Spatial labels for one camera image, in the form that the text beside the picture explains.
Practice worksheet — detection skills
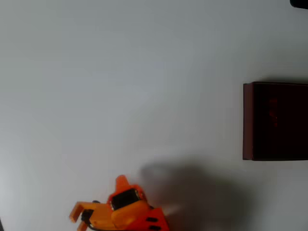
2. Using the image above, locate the small red toy figure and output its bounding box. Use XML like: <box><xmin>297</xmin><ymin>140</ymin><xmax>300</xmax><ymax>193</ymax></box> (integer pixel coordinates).
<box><xmin>268</xmin><ymin>97</ymin><xmax>280</xmax><ymax>128</ymax></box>

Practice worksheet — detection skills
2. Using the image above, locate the orange camera mount bracket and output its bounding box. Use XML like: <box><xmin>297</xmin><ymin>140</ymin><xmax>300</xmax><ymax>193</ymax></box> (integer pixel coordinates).
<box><xmin>69</xmin><ymin>201</ymin><xmax>114</xmax><ymax>231</ymax></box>

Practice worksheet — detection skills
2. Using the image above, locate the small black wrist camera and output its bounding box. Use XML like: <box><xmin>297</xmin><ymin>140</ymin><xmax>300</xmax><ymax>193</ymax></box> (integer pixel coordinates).
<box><xmin>81</xmin><ymin>209</ymin><xmax>95</xmax><ymax>221</ymax></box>

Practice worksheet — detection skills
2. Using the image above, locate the black camera cable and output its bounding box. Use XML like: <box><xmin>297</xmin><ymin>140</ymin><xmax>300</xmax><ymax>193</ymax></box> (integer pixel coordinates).
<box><xmin>87</xmin><ymin>222</ymin><xmax>104</xmax><ymax>231</ymax></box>

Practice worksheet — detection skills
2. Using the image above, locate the dark brown box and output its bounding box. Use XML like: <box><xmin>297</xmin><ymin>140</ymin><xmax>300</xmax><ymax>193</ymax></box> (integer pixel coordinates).
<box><xmin>242</xmin><ymin>81</ymin><xmax>308</xmax><ymax>162</ymax></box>

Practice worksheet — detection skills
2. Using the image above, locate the black object at table edge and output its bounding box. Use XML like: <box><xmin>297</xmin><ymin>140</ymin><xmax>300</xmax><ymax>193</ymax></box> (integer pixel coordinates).
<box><xmin>289</xmin><ymin>0</ymin><xmax>308</xmax><ymax>10</ymax></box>

